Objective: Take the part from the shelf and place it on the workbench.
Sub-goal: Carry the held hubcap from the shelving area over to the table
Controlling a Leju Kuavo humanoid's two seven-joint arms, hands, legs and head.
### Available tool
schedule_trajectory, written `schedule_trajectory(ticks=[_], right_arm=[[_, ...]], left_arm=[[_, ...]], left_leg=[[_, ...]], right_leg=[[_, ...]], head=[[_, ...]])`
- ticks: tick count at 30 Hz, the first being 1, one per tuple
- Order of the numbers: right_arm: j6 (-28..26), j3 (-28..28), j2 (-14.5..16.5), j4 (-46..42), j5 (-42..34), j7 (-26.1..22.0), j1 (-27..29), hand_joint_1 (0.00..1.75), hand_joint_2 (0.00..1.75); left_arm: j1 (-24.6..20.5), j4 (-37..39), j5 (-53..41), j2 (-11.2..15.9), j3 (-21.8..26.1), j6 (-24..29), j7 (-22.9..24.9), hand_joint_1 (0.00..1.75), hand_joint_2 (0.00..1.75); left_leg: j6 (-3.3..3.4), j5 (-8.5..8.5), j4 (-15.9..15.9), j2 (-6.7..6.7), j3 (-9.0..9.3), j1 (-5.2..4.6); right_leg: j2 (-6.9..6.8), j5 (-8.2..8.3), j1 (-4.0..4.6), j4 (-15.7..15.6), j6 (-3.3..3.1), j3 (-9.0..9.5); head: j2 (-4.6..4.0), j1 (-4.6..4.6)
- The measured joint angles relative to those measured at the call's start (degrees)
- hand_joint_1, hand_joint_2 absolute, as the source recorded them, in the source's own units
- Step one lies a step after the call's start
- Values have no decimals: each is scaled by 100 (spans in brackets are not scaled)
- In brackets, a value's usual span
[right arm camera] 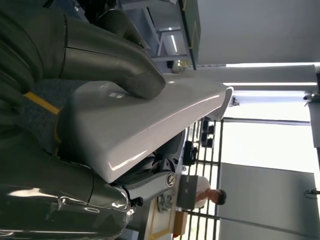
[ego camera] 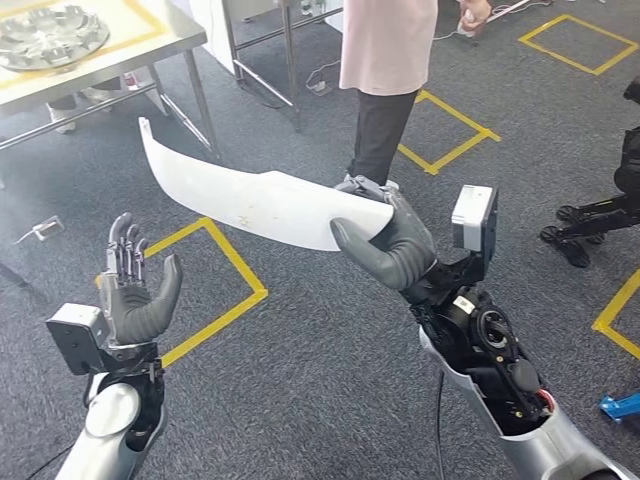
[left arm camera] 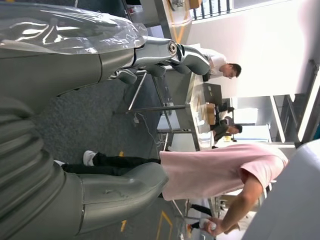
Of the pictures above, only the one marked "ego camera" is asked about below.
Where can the steel table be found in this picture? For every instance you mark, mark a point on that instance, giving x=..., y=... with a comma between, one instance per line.
x=289, y=53

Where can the white curved plastic part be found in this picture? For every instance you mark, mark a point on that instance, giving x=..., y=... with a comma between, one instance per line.
x=250, y=199

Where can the blue plastic item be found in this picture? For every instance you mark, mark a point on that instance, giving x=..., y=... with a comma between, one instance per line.
x=620, y=405

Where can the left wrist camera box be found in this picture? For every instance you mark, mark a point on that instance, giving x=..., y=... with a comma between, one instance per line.
x=75, y=338

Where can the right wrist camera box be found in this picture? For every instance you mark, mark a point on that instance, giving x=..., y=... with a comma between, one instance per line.
x=470, y=215

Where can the yellow tape on workbench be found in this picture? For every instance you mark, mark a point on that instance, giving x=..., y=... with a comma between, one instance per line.
x=157, y=30

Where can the silver wheel hubcap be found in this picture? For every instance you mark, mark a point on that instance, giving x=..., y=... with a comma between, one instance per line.
x=50, y=36

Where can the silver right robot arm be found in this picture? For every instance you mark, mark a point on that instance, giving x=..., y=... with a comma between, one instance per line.
x=490, y=358

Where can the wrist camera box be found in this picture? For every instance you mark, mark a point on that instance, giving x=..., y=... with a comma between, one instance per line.
x=470, y=215
x=75, y=338

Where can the white partition panel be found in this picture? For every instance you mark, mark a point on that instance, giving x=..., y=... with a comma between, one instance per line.
x=210, y=33

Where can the yellow floor tape square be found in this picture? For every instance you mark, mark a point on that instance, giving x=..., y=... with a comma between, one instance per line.
x=235, y=257
x=460, y=116

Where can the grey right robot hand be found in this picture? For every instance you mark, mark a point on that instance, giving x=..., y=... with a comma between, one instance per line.
x=404, y=252

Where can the steel workbench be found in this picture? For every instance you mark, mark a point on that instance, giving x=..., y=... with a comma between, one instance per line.
x=150, y=40

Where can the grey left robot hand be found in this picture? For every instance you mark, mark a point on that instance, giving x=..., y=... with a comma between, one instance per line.
x=130, y=311

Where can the white floor socket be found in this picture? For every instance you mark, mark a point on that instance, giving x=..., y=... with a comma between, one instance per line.
x=318, y=86

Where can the person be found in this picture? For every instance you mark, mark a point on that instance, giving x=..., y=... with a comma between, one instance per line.
x=385, y=46

